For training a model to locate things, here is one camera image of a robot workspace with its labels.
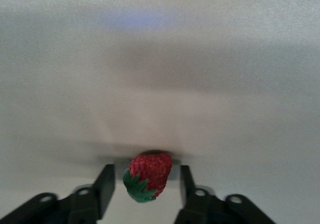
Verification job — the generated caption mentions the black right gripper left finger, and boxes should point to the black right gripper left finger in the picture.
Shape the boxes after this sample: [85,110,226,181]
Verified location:
[0,164,116,224]

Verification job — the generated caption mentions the red strawberry large green leaves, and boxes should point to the red strawberry large green leaves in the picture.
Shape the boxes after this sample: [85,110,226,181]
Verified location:
[122,151,173,204]

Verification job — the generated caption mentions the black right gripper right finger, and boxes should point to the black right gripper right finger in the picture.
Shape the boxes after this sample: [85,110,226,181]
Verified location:
[173,165,276,224]

